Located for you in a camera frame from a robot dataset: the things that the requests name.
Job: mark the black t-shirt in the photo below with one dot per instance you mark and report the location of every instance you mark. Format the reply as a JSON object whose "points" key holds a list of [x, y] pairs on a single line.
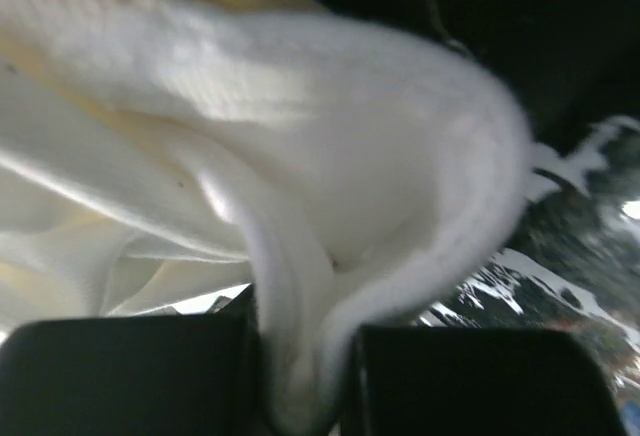
{"points": [[570, 62]]}

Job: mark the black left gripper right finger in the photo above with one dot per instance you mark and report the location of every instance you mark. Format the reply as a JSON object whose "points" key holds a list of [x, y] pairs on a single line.
{"points": [[453, 381]]}

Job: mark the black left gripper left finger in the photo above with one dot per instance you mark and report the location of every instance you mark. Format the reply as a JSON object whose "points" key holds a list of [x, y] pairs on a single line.
{"points": [[144, 375]]}

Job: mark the white t-shirt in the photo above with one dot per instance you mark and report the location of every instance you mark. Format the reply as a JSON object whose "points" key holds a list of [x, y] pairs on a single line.
{"points": [[157, 150]]}

